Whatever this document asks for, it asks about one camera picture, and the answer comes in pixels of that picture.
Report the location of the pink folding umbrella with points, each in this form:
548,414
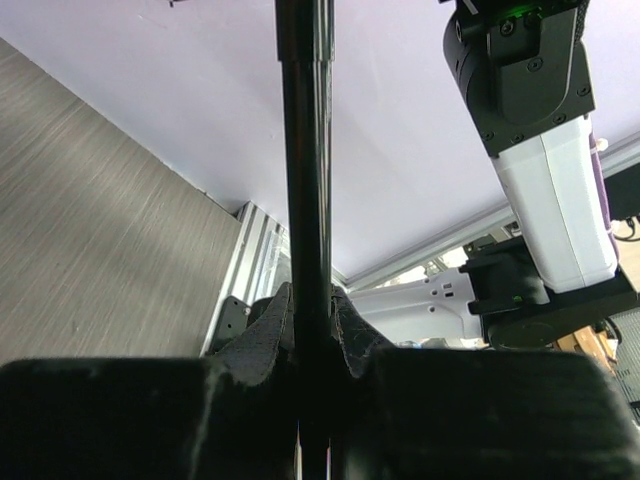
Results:
305,40

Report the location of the aluminium frame rail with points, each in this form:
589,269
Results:
259,262

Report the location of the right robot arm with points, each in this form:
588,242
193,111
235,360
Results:
523,73

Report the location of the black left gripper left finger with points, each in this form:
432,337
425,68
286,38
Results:
226,416

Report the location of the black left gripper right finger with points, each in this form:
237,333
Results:
409,413

